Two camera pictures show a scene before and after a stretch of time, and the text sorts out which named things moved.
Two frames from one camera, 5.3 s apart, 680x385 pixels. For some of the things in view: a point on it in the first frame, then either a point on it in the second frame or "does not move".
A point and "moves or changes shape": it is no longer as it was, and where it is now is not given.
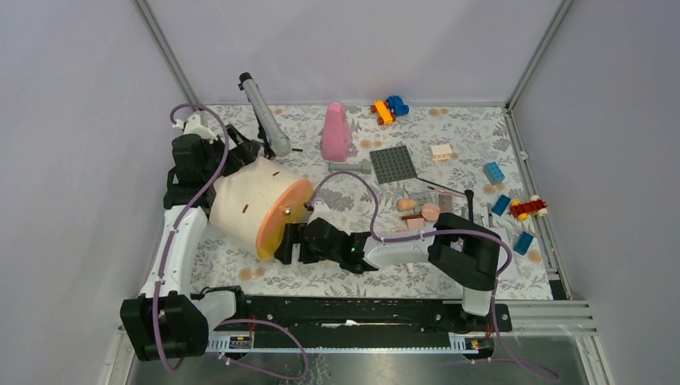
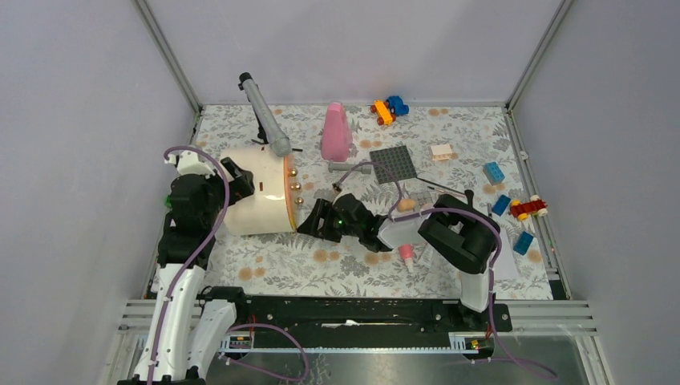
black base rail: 286,319 does not move
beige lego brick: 441,152 does not move
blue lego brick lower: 523,242 does not move
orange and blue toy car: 388,110 does not move
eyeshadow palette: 445,202 moves or changes shape
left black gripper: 244,152 -> 243,184
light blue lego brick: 493,172 does not move
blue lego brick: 501,204 does not move
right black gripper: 294,233 -> 323,209
